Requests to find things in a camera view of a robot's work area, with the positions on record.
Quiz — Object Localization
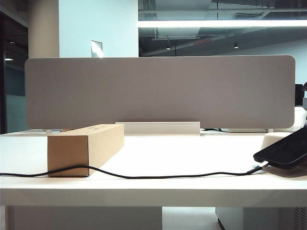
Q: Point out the black charging cable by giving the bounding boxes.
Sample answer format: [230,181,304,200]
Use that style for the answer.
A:
[0,161,270,180]

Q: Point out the black smartphone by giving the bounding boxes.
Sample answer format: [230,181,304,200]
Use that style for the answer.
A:
[253,125,307,170]

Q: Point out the grey desk divider panel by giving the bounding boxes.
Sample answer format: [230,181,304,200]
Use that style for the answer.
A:
[24,55,296,130]

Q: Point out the long brown cardboard box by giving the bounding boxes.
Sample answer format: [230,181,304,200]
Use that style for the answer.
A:
[47,123,125,178]

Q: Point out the white rounded object behind divider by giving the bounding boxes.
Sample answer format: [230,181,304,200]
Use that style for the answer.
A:
[293,106,307,132]

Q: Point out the black office monitor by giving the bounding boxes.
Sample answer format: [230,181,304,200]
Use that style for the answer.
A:
[295,81,307,106]

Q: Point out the framed wall sign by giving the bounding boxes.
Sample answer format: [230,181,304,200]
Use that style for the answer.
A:
[91,40,104,58]

